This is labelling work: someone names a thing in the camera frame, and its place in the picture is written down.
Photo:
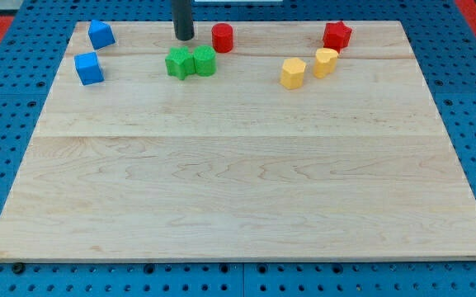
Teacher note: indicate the wooden board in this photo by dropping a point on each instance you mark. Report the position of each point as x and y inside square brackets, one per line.
[143, 167]

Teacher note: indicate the blue cube block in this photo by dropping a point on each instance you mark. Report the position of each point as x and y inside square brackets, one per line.
[88, 68]

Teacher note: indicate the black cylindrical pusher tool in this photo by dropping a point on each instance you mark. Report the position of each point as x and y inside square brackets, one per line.
[182, 19]

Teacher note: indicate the yellow heart block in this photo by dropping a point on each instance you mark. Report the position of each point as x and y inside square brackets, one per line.
[325, 62]

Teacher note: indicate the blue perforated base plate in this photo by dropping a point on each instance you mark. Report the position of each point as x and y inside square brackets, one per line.
[31, 51]

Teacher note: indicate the red star block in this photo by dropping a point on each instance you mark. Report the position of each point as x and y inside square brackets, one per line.
[336, 36]

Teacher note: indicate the yellow hexagon block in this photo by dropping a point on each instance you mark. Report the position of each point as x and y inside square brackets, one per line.
[292, 73]

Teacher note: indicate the blue pentagon block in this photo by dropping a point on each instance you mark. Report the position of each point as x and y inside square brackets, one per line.
[100, 34]

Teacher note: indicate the red cylinder block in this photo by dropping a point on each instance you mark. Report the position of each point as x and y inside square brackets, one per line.
[222, 37]

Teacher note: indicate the green star block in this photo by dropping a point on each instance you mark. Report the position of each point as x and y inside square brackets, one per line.
[180, 63]

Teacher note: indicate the green circle block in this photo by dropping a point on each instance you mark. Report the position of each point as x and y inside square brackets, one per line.
[205, 60]

